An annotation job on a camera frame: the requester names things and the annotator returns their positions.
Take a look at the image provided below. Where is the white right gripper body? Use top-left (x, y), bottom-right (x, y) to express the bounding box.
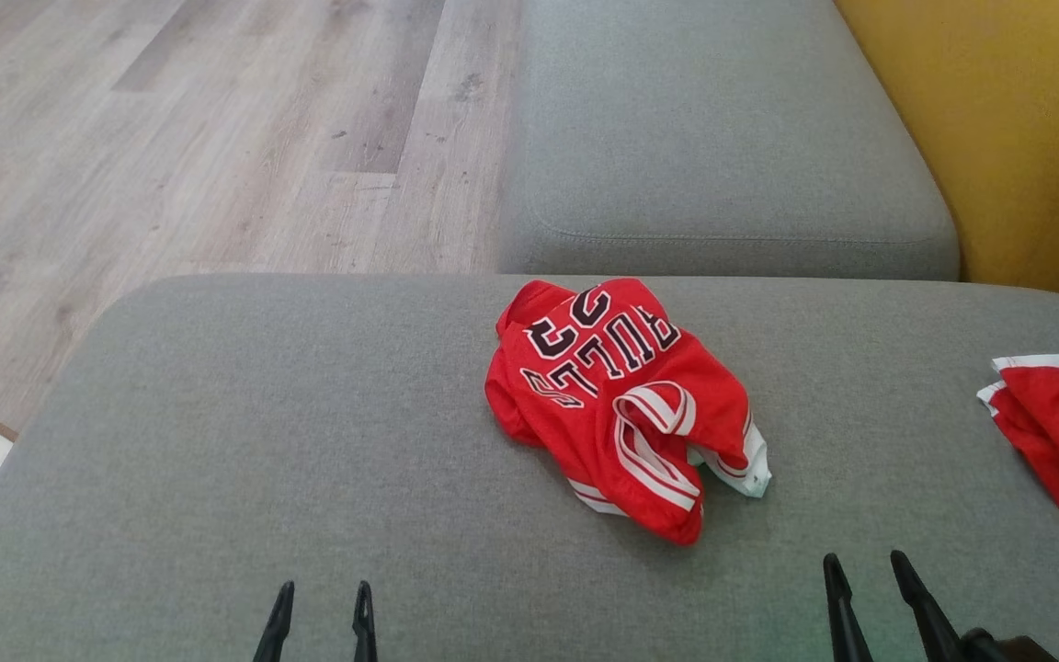
top-left (960, 628), bottom-right (1059, 662)

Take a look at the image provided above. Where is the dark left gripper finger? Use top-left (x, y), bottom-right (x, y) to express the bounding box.
top-left (352, 579), bottom-right (379, 662)
top-left (252, 579), bottom-right (296, 662)

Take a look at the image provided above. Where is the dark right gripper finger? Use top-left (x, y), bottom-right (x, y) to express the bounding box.
top-left (890, 550), bottom-right (967, 662)
top-left (822, 552), bottom-right (875, 662)

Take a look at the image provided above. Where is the red Bulls basketball jersey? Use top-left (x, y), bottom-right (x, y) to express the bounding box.
top-left (484, 276), bottom-right (772, 546)

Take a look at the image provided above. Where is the large grey sofa seat cushion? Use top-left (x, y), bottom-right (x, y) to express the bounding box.
top-left (0, 273), bottom-right (1059, 662)

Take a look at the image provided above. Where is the yellow sofa backrest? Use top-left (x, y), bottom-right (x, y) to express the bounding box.
top-left (833, 0), bottom-right (1059, 318)

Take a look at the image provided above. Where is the grey sofa chaise cushion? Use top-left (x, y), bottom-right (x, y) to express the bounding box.
top-left (497, 0), bottom-right (961, 281)

